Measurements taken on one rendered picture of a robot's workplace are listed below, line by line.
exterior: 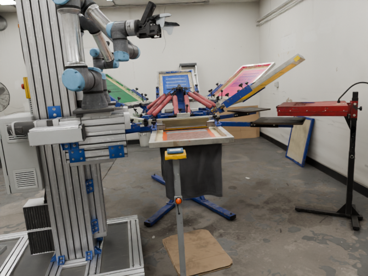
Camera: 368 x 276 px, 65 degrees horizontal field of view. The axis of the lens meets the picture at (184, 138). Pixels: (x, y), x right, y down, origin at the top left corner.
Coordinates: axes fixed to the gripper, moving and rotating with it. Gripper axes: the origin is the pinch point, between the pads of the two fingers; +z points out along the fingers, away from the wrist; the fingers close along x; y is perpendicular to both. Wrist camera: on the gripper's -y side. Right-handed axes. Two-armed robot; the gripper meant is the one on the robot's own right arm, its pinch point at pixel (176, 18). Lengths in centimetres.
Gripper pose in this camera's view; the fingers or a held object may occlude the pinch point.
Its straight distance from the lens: 147.8
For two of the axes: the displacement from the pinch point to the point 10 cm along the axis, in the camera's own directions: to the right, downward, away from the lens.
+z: 9.7, -0.1, -2.4
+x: -2.4, 0.7, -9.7
